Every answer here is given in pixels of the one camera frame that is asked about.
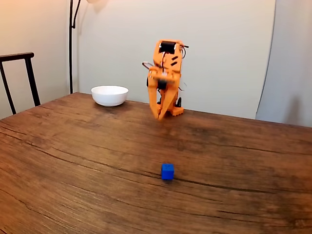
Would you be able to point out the blue cube with X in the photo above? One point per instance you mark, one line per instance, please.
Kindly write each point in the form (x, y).
(167, 172)

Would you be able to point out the white bowl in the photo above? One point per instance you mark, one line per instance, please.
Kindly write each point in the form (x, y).
(109, 95)

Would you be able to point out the white backdrop sheet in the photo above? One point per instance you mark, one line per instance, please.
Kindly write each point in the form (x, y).
(219, 53)

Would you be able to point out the black floor lamp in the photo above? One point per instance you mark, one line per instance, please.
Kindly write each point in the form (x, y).
(71, 48)

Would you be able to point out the black wooden chair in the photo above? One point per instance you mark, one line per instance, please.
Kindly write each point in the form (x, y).
(29, 73)

